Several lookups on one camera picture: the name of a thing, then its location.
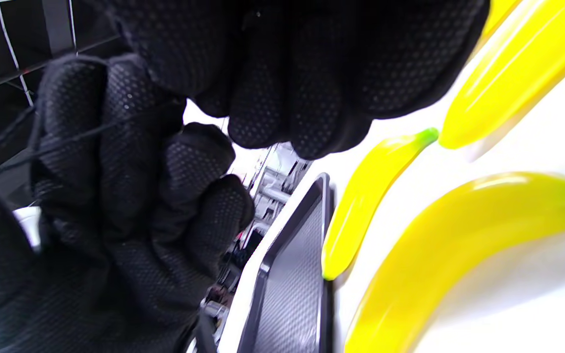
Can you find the yellow plastic banana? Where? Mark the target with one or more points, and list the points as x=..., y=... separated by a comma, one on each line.
x=459, y=255
x=518, y=73
x=500, y=12
x=366, y=206

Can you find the person's right hand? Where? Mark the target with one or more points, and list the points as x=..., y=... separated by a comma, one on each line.
x=287, y=59

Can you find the person's left hand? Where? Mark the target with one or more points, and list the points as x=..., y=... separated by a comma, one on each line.
x=115, y=220

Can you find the black plastic tray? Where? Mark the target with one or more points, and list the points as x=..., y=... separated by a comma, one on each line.
x=292, y=274

